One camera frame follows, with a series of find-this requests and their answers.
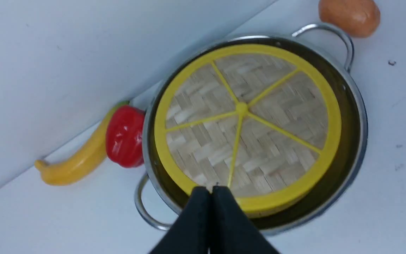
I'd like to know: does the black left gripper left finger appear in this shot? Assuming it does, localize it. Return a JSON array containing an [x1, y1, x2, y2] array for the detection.
[[150, 187, 211, 254]]

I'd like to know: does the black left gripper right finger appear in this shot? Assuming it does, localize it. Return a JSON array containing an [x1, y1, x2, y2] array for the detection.
[[210, 186, 279, 254]]

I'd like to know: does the yellow rimmed bamboo steamer lid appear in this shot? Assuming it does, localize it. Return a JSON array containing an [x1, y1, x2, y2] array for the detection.
[[148, 43, 343, 218]]

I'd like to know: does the stainless steel pot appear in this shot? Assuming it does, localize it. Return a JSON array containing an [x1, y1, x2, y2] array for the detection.
[[134, 22, 368, 236]]

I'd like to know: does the red bell pepper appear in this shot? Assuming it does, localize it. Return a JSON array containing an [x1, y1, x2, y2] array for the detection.
[[106, 105, 145, 168]]

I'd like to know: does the yellow banana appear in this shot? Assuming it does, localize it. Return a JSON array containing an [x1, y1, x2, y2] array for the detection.
[[34, 100, 129, 186]]

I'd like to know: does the brown potato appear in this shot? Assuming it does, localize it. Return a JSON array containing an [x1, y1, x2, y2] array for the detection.
[[318, 0, 381, 38]]

